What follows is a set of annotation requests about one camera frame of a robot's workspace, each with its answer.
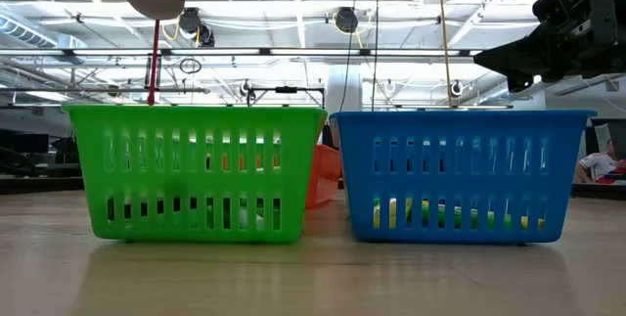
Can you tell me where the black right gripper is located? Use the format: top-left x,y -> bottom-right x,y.
472,0 -> 626,93

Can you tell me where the yellow slim highlighter pen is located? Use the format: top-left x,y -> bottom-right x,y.
503,201 -> 547,232
372,196 -> 415,229

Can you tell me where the blue plastic basket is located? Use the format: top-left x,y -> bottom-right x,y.
329,109 -> 599,246

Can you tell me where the person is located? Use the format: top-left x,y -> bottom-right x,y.
575,138 -> 626,186

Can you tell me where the long ceiling light bar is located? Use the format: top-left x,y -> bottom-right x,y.
159,47 -> 485,59

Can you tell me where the orange plastic basket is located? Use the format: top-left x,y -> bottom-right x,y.
305,143 -> 343,210

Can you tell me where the black background gantry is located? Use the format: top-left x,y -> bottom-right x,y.
246,84 -> 327,108

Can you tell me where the green plastic basket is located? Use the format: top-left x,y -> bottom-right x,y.
62,103 -> 330,245

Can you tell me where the dark background workstation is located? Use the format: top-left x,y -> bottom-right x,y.
0,118 -> 72,178

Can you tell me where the yellow hanging cable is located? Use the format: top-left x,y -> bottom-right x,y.
436,0 -> 456,112

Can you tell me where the thin black hanging cable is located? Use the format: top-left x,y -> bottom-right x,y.
338,0 -> 361,114

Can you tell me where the black ceiling cable reel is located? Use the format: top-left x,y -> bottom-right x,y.
176,6 -> 216,48
333,6 -> 361,34

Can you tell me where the black hanging cable loop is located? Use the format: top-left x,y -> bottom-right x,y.
178,56 -> 202,75

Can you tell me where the grey horizontal rail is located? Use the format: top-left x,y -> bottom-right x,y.
0,85 -> 211,95

